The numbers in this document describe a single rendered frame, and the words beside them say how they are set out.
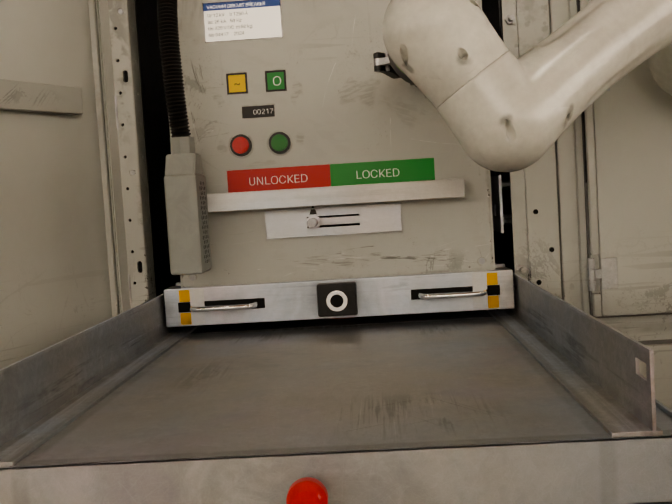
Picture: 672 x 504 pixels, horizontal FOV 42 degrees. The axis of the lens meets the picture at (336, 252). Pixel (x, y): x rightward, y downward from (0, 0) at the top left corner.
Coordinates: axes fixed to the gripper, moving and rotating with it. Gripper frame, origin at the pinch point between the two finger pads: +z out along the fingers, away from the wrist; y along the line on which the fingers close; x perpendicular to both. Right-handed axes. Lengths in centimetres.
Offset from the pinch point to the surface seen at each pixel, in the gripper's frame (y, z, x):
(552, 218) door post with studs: 20.0, 4.9, -23.2
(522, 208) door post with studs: 15.6, 5.3, -21.4
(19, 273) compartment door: -58, -11, -25
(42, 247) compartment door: -56, -6, -22
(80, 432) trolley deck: -36, -53, -38
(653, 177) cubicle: 35.1, 2.8, -17.9
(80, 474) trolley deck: -33, -63, -39
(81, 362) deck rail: -42, -35, -34
